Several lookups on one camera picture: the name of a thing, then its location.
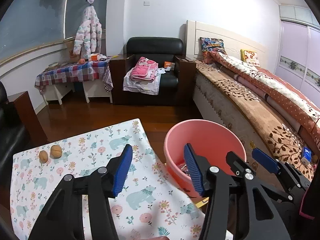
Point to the lilac wardrobe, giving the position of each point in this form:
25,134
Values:
295,50

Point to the pink plastic bucket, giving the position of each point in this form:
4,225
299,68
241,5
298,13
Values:
205,135

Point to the cardboard box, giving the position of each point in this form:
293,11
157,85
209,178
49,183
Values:
71,51

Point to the white wooden desk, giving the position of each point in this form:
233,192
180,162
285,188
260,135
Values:
97,90

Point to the black leather sofa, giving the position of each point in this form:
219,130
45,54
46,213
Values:
10,135

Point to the small orange box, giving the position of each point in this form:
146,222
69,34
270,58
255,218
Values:
93,57

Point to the blue packet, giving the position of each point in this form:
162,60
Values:
307,155

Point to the brown floral blanket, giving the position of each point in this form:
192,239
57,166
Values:
250,100

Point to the black leather armchair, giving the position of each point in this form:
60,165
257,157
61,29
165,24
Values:
155,45

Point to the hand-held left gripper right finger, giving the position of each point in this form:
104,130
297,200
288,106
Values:
193,172

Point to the colourful printed pillow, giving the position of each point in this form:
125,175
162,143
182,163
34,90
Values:
212,46

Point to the pink puffer jacket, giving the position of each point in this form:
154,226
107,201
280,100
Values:
88,30

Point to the orange and white box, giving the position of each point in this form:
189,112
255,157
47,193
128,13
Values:
168,64

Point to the person's right forearm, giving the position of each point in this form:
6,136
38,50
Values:
311,197

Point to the checked tablecloth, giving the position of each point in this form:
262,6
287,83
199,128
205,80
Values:
70,71

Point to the small walnut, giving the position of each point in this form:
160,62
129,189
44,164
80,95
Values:
43,156

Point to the yellow floral pillow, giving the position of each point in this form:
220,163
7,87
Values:
250,56

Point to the orange dotted quilt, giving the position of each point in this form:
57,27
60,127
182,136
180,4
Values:
275,85

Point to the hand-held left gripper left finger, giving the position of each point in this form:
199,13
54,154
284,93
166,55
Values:
122,172

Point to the floral bear tablecloth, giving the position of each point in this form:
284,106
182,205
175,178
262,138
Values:
140,180

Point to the pink towel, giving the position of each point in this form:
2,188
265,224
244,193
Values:
145,70

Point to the large walnut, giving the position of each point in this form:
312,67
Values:
56,151

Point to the dark window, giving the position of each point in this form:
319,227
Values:
32,25

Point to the white bed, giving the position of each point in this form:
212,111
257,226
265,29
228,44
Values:
200,37

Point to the white cloth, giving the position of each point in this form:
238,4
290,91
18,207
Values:
142,87

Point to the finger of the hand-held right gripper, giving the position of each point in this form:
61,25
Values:
265,161
235,160

